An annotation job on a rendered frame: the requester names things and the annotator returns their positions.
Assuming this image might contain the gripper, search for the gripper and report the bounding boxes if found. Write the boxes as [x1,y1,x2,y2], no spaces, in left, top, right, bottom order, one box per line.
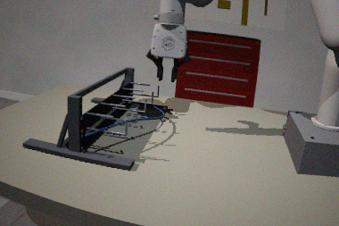
[146,22,191,82]

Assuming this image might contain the black metal rack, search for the black metal rack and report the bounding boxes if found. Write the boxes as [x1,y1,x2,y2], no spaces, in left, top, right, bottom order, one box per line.
[22,67,168,170]

